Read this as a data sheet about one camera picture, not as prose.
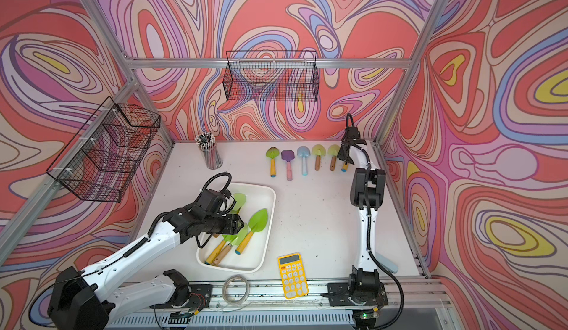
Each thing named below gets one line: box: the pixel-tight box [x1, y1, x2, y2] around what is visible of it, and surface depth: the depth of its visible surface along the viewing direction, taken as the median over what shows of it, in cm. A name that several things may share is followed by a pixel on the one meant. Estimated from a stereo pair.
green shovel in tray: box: [204, 234, 237, 266], surface depth 84 cm
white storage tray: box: [196, 182, 276, 274], surface depth 85 cm
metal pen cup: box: [195, 131, 224, 170], surface depth 101 cm
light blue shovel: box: [297, 145, 311, 177], surface depth 113 cm
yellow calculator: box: [278, 252, 310, 300], surface depth 78 cm
